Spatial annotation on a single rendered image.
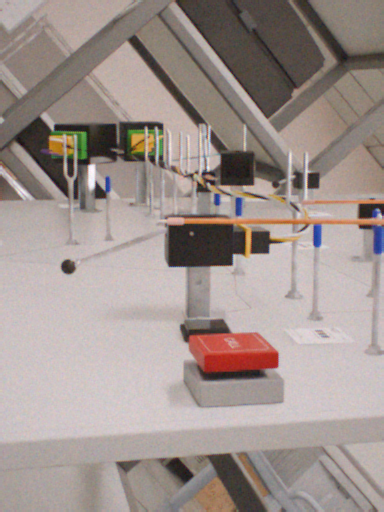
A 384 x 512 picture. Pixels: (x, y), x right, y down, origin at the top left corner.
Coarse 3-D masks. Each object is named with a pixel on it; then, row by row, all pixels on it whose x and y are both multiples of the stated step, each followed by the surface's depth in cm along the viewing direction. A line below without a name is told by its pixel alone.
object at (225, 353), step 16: (192, 336) 62; (208, 336) 62; (224, 336) 62; (240, 336) 62; (256, 336) 62; (192, 352) 62; (208, 352) 59; (224, 352) 59; (240, 352) 59; (256, 352) 59; (272, 352) 59; (208, 368) 58; (224, 368) 58; (240, 368) 59; (256, 368) 59
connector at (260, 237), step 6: (234, 228) 81; (252, 228) 81; (258, 228) 81; (264, 228) 81; (234, 234) 79; (240, 234) 79; (252, 234) 79; (258, 234) 79; (264, 234) 80; (234, 240) 79; (240, 240) 79; (252, 240) 79; (258, 240) 80; (264, 240) 80; (270, 240) 80; (234, 246) 79; (240, 246) 79; (252, 246) 80; (258, 246) 80; (264, 246) 80; (234, 252) 79; (240, 252) 79; (252, 252) 80; (258, 252) 80; (264, 252) 80
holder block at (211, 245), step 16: (192, 224) 78; (208, 224) 78; (224, 224) 78; (176, 240) 78; (192, 240) 78; (208, 240) 78; (224, 240) 78; (176, 256) 78; (192, 256) 78; (208, 256) 78; (224, 256) 79
